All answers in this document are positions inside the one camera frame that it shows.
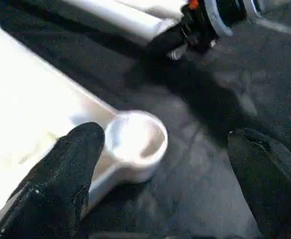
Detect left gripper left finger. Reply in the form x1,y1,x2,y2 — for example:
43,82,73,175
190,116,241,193
0,122,106,239

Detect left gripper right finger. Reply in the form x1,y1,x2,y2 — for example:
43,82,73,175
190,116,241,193
228,128,291,239

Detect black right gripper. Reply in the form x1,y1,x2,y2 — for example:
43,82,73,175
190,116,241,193
145,0,221,60

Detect white compartment tray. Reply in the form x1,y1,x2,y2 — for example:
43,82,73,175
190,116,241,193
0,5,169,227

